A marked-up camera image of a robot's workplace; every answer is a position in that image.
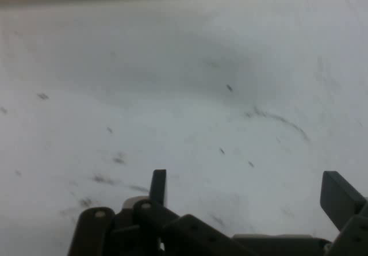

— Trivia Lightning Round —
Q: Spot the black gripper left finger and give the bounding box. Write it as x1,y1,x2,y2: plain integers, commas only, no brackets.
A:
67,169,248,256

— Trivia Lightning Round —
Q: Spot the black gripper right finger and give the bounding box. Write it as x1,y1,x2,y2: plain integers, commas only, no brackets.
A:
320,170,368,256

